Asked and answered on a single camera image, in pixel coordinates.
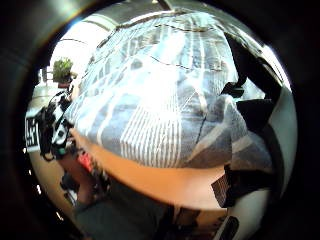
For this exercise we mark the blue white checked cloth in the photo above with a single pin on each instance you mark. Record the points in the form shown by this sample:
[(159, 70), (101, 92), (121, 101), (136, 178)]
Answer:
[(160, 96)]

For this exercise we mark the small red object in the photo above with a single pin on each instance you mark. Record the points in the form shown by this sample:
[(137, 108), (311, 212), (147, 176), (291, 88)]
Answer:
[(85, 161)]

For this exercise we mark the green potted plant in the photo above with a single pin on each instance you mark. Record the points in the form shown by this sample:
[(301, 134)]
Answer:
[(62, 70)]

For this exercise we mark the white marker cube left glove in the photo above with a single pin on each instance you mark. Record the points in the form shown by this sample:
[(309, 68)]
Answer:
[(31, 133)]

